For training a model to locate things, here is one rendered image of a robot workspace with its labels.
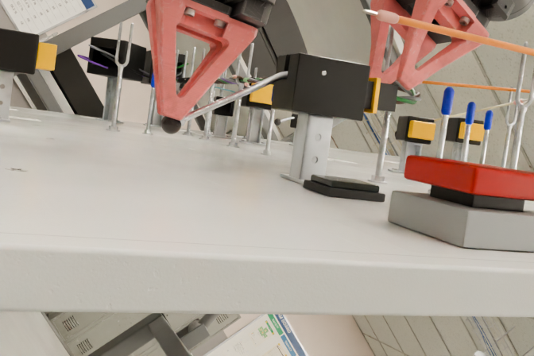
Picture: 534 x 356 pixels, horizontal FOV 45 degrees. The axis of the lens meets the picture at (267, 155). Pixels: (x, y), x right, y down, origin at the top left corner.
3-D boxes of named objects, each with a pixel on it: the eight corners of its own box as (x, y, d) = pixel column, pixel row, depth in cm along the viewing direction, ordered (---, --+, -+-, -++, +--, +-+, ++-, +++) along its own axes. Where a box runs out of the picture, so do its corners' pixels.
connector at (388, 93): (321, 103, 49) (324, 77, 49) (374, 110, 51) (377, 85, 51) (342, 105, 46) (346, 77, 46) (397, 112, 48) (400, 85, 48)
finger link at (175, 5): (199, 129, 49) (237, 11, 49) (226, 135, 42) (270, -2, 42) (112, 100, 46) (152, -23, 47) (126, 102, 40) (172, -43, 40)
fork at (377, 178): (372, 182, 57) (396, 21, 56) (362, 179, 58) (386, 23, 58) (392, 184, 58) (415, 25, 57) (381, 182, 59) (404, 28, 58)
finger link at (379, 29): (381, 114, 55) (430, 29, 57) (443, 111, 49) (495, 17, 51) (328, 63, 52) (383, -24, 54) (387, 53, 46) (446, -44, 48)
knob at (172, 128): (159, 133, 44) (158, 114, 44) (179, 133, 45) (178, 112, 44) (163, 135, 43) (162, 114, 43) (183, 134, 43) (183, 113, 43)
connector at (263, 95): (274, 105, 105) (277, 86, 105) (277, 105, 103) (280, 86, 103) (249, 101, 104) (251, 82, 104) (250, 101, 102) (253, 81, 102)
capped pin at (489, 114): (479, 189, 69) (492, 110, 69) (467, 187, 70) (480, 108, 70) (487, 190, 70) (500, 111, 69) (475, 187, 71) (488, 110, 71)
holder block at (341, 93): (270, 108, 48) (277, 55, 48) (337, 118, 50) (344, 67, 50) (291, 110, 44) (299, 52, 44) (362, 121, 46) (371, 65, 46)
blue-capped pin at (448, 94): (419, 195, 50) (435, 85, 50) (435, 196, 51) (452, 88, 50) (430, 198, 49) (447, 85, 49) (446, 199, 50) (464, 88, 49)
